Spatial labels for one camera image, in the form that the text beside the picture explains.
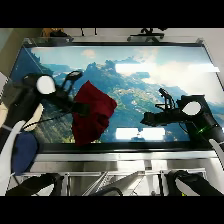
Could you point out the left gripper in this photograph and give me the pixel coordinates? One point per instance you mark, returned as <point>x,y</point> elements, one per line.
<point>82,109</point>

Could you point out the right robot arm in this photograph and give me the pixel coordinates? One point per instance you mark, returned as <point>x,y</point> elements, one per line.
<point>203,125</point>

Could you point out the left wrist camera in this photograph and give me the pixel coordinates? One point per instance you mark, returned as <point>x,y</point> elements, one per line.
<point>74,75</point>

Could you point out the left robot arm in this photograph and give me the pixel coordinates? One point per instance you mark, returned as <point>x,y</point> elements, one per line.
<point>25,103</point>

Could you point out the dark blue garment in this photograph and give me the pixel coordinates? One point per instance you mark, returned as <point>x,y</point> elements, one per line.
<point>25,153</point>

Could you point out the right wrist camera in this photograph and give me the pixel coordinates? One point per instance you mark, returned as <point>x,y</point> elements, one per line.
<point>166,96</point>

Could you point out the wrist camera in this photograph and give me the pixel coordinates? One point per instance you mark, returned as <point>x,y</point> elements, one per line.
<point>74,75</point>
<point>166,96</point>

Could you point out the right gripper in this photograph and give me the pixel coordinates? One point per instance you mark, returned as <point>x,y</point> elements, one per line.
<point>155,119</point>

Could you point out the cream garment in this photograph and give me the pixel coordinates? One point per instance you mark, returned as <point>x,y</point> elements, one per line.
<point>37,116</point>

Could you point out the red T-shirt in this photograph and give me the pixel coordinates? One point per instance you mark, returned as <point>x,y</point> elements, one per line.
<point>95,103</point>

